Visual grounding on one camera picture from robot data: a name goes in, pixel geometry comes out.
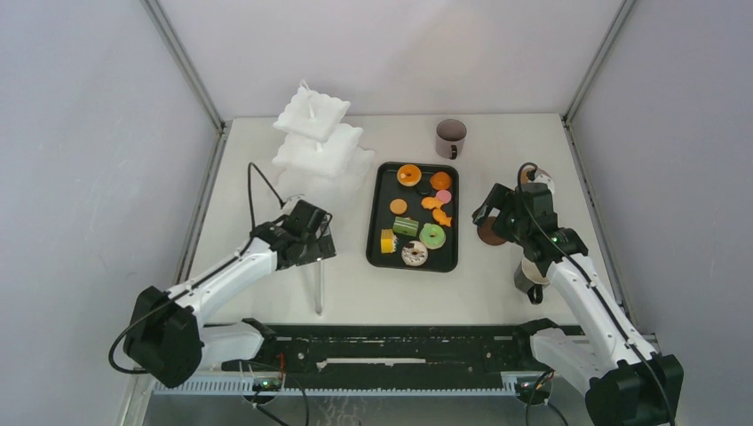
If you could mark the white three-tier dessert stand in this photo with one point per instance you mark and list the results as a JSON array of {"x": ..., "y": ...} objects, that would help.
[{"x": 320, "y": 158}]

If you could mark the white chocolate drizzle donut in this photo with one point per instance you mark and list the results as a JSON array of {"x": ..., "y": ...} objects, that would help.
[{"x": 414, "y": 253}]

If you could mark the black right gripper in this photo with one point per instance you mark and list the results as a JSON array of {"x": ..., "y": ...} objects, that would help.
[{"x": 498, "y": 224}]

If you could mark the small orange cookie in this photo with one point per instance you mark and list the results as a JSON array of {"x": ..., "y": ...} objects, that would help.
[{"x": 398, "y": 207}]

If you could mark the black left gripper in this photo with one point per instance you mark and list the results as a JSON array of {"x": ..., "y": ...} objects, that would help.
[{"x": 321, "y": 248}]

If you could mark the black serving tray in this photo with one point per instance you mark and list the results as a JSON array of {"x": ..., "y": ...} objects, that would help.
[{"x": 386, "y": 189}]

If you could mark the black sandwich cookie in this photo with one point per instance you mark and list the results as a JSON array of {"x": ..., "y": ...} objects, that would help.
[{"x": 423, "y": 189}]

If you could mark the orange fish pastry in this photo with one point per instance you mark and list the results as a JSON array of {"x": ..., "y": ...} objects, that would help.
[
  {"x": 431, "y": 203},
  {"x": 441, "y": 217}
]

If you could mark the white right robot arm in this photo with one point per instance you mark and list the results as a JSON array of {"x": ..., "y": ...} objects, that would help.
[{"x": 624, "y": 380}]

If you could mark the yellow cake slice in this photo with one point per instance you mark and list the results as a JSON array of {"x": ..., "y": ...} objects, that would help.
[{"x": 388, "y": 241}]

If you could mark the grey mug white inside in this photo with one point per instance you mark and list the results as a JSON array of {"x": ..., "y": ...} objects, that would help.
[{"x": 529, "y": 280}]

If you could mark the orange fish pastry upper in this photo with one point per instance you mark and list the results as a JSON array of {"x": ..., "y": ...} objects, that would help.
[{"x": 431, "y": 203}]

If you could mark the dark purple mug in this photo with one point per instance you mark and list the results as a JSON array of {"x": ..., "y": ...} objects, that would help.
[{"x": 450, "y": 137}]

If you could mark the orange glazed donut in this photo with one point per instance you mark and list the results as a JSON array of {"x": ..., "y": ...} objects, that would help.
[{"x": 409, "y": 175}]

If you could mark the orange fish pastry lower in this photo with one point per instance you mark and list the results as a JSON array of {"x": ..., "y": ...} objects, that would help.
[{"x": 441, "y": 217}]

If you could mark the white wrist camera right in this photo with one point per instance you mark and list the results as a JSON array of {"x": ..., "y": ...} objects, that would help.
[{"x": 546, "y": 180}]

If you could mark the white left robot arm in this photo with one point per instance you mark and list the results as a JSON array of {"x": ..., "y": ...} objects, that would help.
[{"x": 168, "y": 336}]

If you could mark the green frosted donut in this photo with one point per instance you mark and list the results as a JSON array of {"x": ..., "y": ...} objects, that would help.
[{"x": 432, "y": 236}]

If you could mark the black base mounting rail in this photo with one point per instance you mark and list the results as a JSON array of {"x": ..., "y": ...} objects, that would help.
[{"x": 330, "y": 360}]

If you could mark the brown round coaster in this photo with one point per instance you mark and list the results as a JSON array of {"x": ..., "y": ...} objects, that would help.
[{"x": 487, "y": 234}]

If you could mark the green layered cake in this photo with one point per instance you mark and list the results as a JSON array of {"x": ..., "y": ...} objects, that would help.
[{"x": 406, "y": 226}]

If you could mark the pink macaron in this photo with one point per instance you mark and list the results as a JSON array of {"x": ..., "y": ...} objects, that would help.
[{"x": 444, "y": 196}]

